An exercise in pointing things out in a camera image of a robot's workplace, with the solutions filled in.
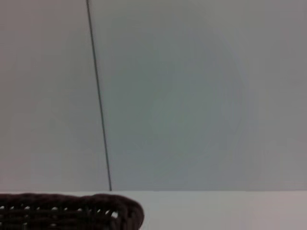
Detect dark brown woven basket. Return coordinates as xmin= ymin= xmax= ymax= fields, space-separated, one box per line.
xmin=0 ymin=193 xmax=145 ymax=230

